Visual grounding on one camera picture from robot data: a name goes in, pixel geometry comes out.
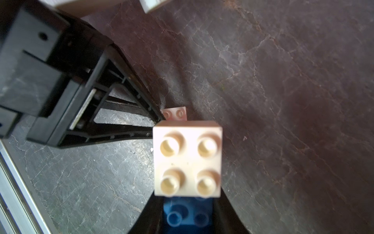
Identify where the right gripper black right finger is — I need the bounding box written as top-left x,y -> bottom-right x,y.
212,188 -> 250,234

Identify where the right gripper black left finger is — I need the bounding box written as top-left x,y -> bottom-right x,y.
128,194 -> 164,234

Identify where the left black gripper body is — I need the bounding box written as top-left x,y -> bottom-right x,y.
1,1 -> 113,146

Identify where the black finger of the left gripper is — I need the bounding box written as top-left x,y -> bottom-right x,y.
52,46 -> 164,148

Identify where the small dark blue lego brick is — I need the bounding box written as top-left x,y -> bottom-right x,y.
163,197 -> 213,234

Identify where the white lego brick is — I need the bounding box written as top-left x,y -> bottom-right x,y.
153,121 -> 223,199
161,106 -> 188,121

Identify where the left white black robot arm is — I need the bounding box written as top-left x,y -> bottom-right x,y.
1,1 -> 164,148

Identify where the aluminium front rail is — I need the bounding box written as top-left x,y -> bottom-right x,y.
1,143 -> 56,234

